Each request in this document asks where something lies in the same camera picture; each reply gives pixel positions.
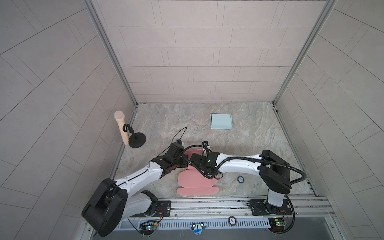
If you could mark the left green circuit board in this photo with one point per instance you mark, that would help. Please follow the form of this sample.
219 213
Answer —
149 226

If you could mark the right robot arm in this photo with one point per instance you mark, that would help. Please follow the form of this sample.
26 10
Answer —
273 170

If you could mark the right green circuit board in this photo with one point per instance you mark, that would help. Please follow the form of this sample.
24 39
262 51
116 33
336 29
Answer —
277 225

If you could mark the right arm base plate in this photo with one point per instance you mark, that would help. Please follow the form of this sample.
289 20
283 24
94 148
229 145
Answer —
260 208

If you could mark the blue poker chip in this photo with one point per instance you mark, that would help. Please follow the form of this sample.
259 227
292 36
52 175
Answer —
240 179

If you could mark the black round microphone stand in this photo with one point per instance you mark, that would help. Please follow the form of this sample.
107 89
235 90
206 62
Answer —
136 140

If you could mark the pink paper box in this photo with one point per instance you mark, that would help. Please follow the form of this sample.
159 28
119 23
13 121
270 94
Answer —
194 184

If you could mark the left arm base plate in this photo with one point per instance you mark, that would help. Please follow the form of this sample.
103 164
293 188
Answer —
162 209

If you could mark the blue sticker with eyes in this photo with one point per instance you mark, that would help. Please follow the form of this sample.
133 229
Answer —
197 228

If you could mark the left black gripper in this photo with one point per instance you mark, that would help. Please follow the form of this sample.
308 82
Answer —
185 161

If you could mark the aluminium mounting rail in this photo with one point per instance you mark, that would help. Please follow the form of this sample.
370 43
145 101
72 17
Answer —
215 208

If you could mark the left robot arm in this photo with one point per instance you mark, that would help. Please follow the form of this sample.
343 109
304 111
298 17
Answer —
115 200

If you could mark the round black white badge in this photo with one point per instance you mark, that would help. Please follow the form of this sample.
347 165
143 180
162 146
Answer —
232 221

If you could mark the green circuit board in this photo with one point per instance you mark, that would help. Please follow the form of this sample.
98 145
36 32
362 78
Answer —
149 226
277 225

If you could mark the light blue paper box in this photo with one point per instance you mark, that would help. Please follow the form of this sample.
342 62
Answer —
221 121

